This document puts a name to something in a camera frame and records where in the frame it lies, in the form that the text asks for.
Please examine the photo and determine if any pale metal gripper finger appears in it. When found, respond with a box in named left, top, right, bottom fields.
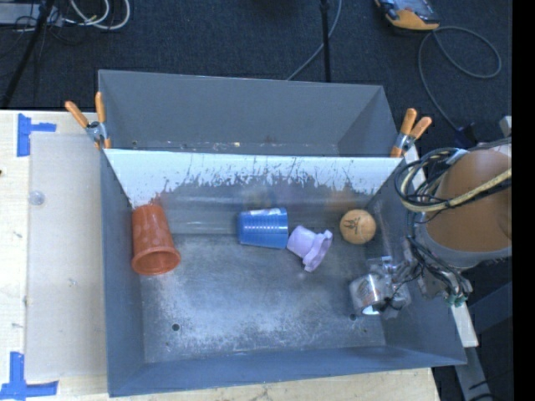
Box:
left=378, top=288, right=413, bottom=321
left=366, top=256, right=407, bottom=276

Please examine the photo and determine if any silver printed can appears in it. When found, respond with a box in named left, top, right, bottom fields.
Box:
left=348, top=271, right=395, bottom=317

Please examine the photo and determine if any tan wooden ball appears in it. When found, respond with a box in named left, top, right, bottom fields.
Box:
left=339, top=208, right=378, bottom=246

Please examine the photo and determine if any lilac plastic cup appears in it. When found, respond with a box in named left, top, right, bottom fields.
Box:
left=286, top=224, right=334, bottom=273

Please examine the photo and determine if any blue plastic cup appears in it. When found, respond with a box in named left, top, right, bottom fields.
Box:
left=237, top=207, right=290, bottom=251

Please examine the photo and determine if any grey metal bin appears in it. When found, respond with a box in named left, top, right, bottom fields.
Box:
left=97, top=69, right=469, bottom=398

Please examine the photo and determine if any orange plastic cup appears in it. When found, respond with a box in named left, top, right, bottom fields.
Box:
left=130, top=203, right=182, bottom=277

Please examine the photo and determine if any pale flat board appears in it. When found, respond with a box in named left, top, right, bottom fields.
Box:
left=23, top=131, right=108, bottom=386

